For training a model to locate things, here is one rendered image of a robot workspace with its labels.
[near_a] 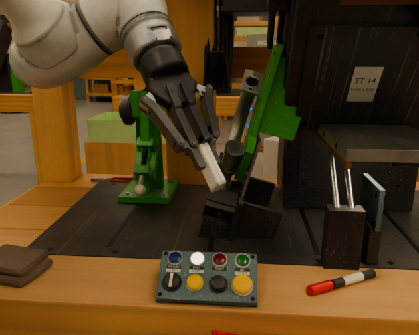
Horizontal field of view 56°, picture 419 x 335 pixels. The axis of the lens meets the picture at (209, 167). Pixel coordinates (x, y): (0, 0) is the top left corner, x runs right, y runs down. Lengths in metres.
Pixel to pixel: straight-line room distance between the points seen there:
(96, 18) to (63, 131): 0.58
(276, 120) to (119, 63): 0.63
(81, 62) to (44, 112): 0.53
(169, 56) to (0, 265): 0.43
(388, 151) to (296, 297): 0.25
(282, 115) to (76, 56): 0.37
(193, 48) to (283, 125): 0.44
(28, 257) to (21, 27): 0.37
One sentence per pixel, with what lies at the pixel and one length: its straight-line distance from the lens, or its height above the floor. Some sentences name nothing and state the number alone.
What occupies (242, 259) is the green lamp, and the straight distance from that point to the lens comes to 0.62.
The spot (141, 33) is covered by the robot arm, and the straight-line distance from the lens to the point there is 0.65.
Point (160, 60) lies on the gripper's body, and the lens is 0.62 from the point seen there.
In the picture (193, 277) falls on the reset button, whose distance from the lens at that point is 0.60.
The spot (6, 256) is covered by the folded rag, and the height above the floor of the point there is 0.93.
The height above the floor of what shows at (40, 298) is 0.90.
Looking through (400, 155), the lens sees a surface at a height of 1.12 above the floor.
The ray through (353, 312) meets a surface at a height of 0.90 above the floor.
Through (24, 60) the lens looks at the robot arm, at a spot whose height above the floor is 1.24.
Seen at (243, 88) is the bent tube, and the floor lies 1.19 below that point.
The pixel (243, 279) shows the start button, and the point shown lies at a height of 0.94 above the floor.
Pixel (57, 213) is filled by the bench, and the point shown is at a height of 0.88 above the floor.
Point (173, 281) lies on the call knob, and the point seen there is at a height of 0.93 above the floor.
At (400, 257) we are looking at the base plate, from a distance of 0.81.
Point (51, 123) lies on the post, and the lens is 1.23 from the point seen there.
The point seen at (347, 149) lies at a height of 1.13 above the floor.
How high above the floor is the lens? 1.26
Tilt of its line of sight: 16 degrees down
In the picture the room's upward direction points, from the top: straight up
